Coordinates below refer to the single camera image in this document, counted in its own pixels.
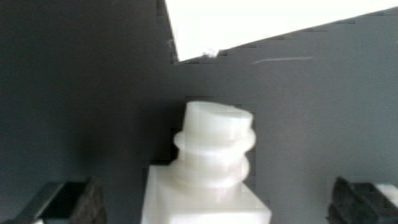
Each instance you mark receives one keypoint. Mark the white marker base sheet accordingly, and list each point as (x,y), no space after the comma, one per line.
(217,24)

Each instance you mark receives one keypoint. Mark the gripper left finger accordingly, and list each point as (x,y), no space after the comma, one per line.
(66,204)

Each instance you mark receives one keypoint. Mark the white table leg front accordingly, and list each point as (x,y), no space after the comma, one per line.
(195,192)

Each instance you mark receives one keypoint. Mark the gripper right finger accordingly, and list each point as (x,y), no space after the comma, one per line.
(364,203)

